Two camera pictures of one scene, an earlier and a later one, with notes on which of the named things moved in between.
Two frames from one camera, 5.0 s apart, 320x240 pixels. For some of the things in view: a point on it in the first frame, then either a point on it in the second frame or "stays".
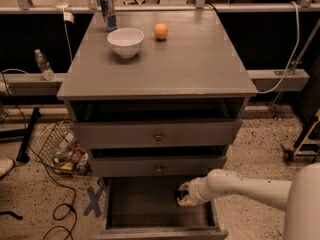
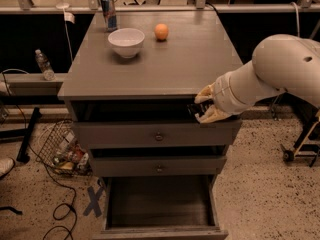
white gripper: (194, 191) → (222, 96)
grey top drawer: (160, 133) stays
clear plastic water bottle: (43, 65) stays
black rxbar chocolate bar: (180, 194) → (197, 107)
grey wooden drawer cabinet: (157, 98) stays
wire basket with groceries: (61, 152) stays
